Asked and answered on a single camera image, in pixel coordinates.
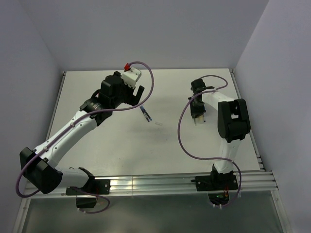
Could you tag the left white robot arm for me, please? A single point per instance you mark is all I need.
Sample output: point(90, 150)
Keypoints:
point(41, 164)

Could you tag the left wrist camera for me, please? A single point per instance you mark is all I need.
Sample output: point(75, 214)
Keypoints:
point(130, 75)

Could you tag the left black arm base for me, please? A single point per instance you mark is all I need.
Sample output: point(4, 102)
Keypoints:
point(89, 195)

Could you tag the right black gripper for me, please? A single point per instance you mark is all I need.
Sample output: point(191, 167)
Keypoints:
point(198, 112)

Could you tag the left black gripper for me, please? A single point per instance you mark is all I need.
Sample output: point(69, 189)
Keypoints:
point(132, 99)

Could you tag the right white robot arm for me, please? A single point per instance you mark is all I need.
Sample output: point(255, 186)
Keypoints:
point(233, 122)

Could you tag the blue barrel pen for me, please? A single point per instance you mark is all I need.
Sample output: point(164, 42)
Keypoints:
point(147, 116)

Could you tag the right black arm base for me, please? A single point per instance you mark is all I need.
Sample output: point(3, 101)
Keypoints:
point(219, 182)

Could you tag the aluminium rail frame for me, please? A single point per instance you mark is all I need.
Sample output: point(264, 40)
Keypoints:
point(150, 167)

